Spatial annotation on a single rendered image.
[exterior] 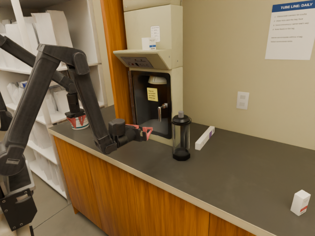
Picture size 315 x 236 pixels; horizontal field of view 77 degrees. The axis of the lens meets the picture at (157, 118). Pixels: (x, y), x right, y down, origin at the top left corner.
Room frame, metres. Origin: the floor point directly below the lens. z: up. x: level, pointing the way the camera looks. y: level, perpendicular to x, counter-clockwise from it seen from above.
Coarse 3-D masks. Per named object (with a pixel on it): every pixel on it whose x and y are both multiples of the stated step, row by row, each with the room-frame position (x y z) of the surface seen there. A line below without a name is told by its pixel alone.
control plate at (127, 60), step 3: (120, 57) 1.17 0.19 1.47; (123, 57) 1.16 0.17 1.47; (126, 57) 1.14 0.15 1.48; (129, 57) 1.13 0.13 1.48; (132, 57) 1.11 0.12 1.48; (135, 57) 1.10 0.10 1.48; (138, 57) 1.09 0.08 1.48; (141, 57) 1.07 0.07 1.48; (144, 57) 1.06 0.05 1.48; (123, 60) 1.19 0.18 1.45; (126, 60) 1.18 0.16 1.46; (129, 60) 1.16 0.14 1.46; (132, 60) 1.14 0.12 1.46; (135, 60) 1.13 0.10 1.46; (138, 60) 1.11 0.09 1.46; (141, 60) 1.10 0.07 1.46; (144, 60) 1.08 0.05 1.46; (147, 60) 1.07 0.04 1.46; (126, 63) 1.20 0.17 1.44; (129, 63) 1.19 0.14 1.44; (138, 63) 1.14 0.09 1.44; (141, 63) 1.12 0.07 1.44; (144, 63) 1.11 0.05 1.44; (147, 63) 1.09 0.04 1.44; (135, 66) 1.18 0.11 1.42; (138, 66) 1.17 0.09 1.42; (141, 66) 1.15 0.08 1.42; (144, 66) 1.14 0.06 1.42; (147, 66) 1.12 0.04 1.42; (150, 66) 1.11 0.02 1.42
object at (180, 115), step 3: (180, 111) 0.96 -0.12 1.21; (183, 111) 0.96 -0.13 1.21; (180, 114) 0.95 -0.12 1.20; (183, 114) 0.95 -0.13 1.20; (174, 117) 0.96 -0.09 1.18; (177, 117) 0.96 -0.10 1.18; (180, 117) 0.95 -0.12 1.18; (183, 117) 0.95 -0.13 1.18; (186, 117) 0.95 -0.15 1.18; (174, 120) 0.94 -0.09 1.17; (177, 120) 0.93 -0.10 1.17; (180, 120) 0.92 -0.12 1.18; (183, 120) 0.92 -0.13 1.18; (186, 120) 0.92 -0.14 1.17
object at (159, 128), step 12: (132, 72) 1.24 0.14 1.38; (144, 72) 1.17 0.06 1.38; (156, 72) 1.12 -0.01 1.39; (132, 84) 1.24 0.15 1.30; (144, 84) 1.18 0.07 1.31; (156, 84) 1.12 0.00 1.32; (168, 84) 1.07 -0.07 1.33; (144, 96) 1.18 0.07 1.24; (168, 96) 1.07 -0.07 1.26; (144, 108) 1.19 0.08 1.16; (156, 108) 1.13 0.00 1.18; (168, 108) 1.07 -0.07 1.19; (144, 120) 1.19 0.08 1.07; (156, 120) 1.13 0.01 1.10; (168, 120) 1.07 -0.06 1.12; (156, 132) 1.13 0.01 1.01; (168, 132) 1.07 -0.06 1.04
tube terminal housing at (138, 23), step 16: (128, 16) 1.24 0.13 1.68; (144, 16) 1.17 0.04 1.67; (160, 16) 1.11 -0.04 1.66; (176, 16) 1.11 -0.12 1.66; (128, 32) 1.25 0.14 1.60; (144, 32) 1.18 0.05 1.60; (160, 32) 1.11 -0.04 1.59; (176, 32) 1.10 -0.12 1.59; (128, 48) 1.26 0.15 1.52; (160, 48) 1.11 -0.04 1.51; (176, 48) 1.10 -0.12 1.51; (176, 64) 1.10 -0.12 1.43; (176, 80) 1.10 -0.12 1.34; (176, 96) 1.10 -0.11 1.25; (176, 112) 1.10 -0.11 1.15
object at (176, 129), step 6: (174, 126) 0.93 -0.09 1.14; (180, 126) 0.92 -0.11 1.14; (186, 126) 0.92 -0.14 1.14; (174, 132) 0.93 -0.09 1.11; (180, 132) 0.92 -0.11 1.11; (186, 132) 0.92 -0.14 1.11; (174, 138) 0.93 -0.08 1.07; (180, 138) 0.92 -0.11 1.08; (186, 138) 0.92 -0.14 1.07; (174, 144) 0.94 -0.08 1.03; (180, 144) 0.92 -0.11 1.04; (186, 144) 0.92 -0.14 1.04; (174, 150) 0.94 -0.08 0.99; (180, 150) 0.92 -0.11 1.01; (186, 150) 0.92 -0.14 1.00
